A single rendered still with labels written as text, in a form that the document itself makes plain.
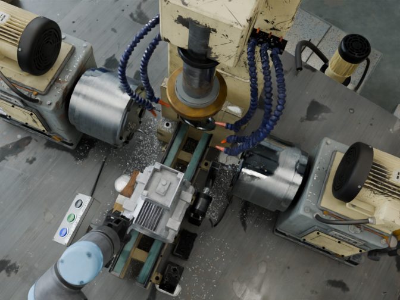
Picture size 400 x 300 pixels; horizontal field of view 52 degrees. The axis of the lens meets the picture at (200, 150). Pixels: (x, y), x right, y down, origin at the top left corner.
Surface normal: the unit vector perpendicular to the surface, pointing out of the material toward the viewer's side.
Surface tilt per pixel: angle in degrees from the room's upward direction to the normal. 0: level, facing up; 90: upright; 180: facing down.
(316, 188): 0
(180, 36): 90
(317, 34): 0
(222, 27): 90
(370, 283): 0
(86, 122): 62
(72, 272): 25
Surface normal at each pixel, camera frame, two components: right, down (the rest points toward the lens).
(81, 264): -0.07, 0.06
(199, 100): 0.07, -0.35
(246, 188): -0.30, 0.59
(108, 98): -0.02, -0.14
